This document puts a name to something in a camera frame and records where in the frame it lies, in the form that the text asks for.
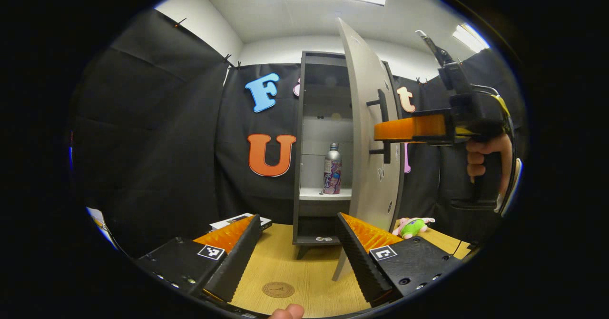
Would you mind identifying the small ceiling light panel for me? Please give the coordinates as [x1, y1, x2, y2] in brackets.
[452, 23, 491, 54]

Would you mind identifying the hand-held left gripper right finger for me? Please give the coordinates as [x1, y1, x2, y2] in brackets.
[336, 212, 464, 306]

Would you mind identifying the grey cabinet door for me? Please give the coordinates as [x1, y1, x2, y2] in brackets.
[332, 18, 405, 281]

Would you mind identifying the grey cabinet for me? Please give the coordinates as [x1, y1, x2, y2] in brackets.
[293, 51, 405, 260]

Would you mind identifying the pink and green plush toy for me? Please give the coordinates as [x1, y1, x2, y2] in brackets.
[393, 217, 436, 239]

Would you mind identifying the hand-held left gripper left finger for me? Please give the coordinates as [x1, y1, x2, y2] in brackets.
[136, 214, 263, 303]

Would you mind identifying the black cabinet door handle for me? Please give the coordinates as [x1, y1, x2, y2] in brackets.
[366, 89, 392, 164]

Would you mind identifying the silver bottle with printed label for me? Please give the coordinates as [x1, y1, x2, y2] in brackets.
[324, 143, 342, 195]

